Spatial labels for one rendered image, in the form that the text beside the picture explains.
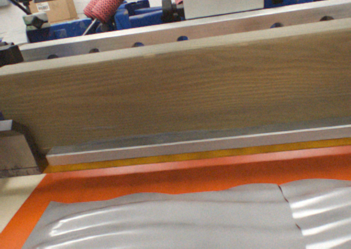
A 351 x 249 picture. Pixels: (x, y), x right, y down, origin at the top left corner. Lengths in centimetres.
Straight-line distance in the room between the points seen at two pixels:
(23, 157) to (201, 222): 15
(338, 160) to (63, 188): 23
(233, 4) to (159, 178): 32
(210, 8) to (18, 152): 35
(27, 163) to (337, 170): 24
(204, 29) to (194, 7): 6
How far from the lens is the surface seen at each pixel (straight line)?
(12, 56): 38
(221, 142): 20
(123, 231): 19
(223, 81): 20
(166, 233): 19
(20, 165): 26
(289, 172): 24
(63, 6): 428
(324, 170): 24
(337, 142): 26
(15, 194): 29
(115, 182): 25
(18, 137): 24
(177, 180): 23
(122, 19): 84
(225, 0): 48
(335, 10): 47
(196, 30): 43
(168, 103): 20
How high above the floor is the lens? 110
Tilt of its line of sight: 26 degrees down
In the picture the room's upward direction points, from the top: 9 degrees counter-clockwise
